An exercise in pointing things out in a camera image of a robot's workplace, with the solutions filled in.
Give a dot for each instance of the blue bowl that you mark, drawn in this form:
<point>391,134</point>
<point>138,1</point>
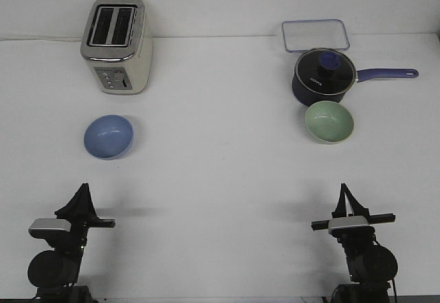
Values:
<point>109,137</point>

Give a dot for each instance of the clear blue-rimmed container lid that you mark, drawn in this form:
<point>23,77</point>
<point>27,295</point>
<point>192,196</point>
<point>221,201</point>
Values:
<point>300,36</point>

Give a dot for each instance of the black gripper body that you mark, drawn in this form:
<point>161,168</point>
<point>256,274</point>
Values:
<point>353,230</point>
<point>80,225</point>

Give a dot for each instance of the green bowl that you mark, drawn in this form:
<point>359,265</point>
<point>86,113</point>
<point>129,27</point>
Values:
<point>329,122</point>

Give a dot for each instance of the silver two-slot toaster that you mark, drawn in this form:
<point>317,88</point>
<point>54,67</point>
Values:
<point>117,46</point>

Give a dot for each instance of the glass pot lid blue knob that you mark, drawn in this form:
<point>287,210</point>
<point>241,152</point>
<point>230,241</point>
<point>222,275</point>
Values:
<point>325,71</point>

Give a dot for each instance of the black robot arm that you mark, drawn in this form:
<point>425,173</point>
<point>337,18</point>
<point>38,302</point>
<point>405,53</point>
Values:
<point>55,272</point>
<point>372,267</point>

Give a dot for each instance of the dark blue saucepan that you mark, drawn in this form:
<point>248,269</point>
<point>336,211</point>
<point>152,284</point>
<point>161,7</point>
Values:
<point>315,88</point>

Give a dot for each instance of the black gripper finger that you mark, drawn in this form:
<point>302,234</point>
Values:
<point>348,205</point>
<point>80,207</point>

